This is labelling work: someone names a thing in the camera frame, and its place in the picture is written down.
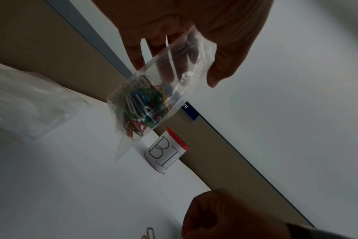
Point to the beige partition with glass strip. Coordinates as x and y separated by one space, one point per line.
49 46

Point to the beige partition panel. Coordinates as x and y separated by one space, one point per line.
241 175

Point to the pile of coloured paper clips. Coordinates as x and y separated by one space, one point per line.
140 107

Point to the person's right hand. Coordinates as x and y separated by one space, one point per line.
226 217

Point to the person's left hand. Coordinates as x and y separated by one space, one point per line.
226 28

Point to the red cup with paper label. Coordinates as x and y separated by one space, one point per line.
164 156

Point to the stack of clear plastic bags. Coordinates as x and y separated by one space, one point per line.
31 105

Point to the small clear plastic bag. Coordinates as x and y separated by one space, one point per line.
182 58

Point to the blue sign plate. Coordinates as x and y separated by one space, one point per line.
190 112

